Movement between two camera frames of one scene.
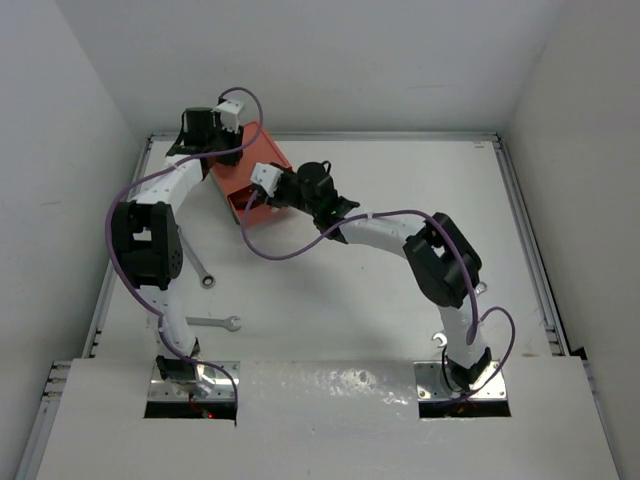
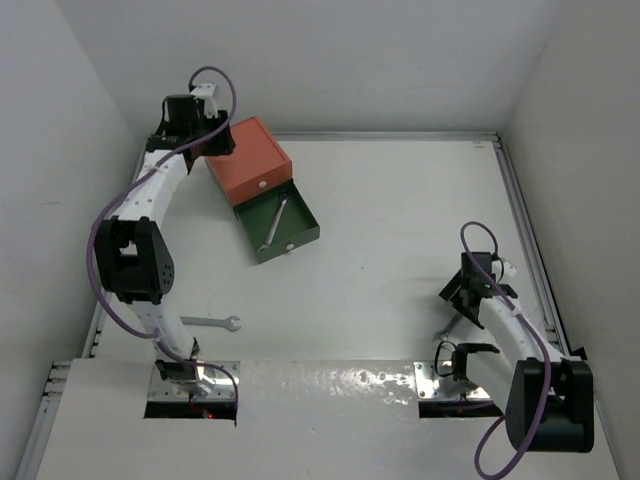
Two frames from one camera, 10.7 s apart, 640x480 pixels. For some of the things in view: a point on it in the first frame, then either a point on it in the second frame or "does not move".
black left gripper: (231, 137) -> (224, 145)
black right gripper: (288, 174) -> (452, 294)
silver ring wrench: (208, 281) -> (284, 196)
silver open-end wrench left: (227, 323) does not move
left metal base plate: (223, 389) does not move
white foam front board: (328, 420) does not move
